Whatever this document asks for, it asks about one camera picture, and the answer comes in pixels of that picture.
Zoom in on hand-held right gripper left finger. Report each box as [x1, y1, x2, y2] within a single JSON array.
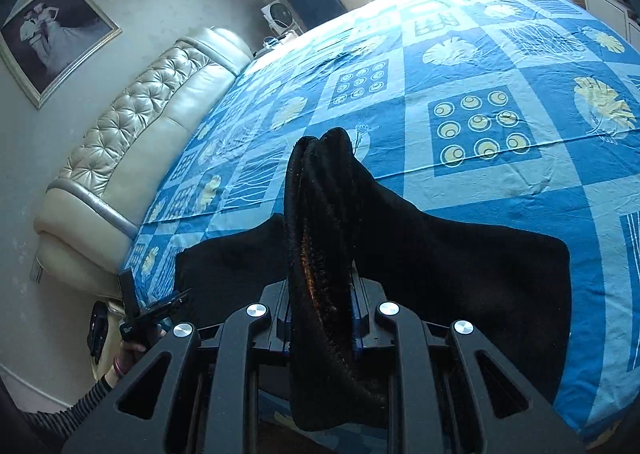
[[62, 281, 292, 454]]

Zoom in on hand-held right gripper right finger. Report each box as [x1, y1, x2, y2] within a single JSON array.
[[351, 278, 586, 454]]

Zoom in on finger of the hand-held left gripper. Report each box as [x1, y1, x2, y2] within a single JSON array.
[[135, 289, 193, 325], [118, 270, 138, 317]]

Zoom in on black pants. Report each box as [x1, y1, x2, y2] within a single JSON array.
[[175, 126, 572, 432]]

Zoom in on person's left hand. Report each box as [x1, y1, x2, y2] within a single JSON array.
[[114, 340, 152, 377]]

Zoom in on black rounded object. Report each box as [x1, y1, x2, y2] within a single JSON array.
[[87, 301, 109, 366]]

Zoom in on cream tufted leather headboard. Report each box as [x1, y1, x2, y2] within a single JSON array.
[[34, 26, 255, 295]]

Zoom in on framed wedding photograph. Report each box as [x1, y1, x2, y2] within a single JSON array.
[[0, 0, 123, 110]]

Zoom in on blue patterned bed sheet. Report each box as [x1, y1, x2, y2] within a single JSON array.
[[122, 0, 640, 445]]

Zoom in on small white fan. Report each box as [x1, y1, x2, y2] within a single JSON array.
[[261, 0, 304, 37]]

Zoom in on white television stand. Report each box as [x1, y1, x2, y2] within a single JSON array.
[[580, 0, 640, 50]]

